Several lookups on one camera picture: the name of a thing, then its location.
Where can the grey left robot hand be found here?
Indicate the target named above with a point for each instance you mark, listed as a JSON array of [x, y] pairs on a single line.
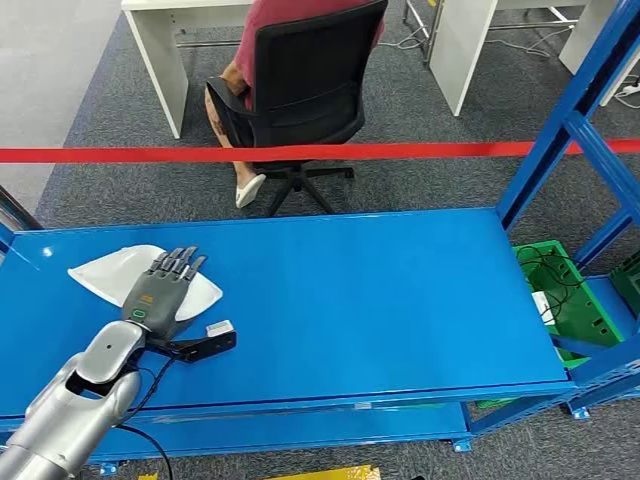
[[155, 301]]

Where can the white curved plastic part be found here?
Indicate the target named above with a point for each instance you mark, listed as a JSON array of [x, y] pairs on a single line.
[[110, 272]]

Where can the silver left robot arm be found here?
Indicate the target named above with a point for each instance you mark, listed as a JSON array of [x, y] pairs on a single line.
[[65, 424]]

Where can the blue metal shelf rack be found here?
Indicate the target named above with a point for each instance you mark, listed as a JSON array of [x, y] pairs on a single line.
[[350, 298]]

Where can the white slipper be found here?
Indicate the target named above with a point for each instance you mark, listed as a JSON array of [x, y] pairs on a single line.
[[249, 192]]

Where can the dark metal bar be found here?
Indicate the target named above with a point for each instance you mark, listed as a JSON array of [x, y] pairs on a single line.
[[15, 212]]

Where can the white desk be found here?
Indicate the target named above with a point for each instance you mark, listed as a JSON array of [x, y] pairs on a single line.
[[585, 33], [160, 60], [455, 53]]

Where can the person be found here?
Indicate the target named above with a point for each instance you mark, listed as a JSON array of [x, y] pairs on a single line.
[[255, 40]]

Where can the yellow floor tape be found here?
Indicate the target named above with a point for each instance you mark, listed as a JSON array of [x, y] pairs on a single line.
[[340, 474]]

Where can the black office chair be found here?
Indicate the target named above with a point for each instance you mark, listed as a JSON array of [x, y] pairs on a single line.
[[310, 73]]

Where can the red barrier tape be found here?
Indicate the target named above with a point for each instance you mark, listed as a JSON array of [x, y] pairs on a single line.
[[400, 152]]

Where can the white box in crate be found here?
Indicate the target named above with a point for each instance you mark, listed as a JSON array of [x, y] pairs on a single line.
[[544, 308]]

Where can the green plastic crate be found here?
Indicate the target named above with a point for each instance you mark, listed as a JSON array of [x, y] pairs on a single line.
[[627, 281], [580, 311]]

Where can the white power strip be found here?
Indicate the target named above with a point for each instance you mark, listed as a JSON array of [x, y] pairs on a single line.
[[631, 87]]

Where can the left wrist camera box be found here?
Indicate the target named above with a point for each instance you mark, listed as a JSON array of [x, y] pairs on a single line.
[[215, 344]]

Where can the metal desk frame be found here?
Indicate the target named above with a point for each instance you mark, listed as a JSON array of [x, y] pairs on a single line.
[[430, 30]]

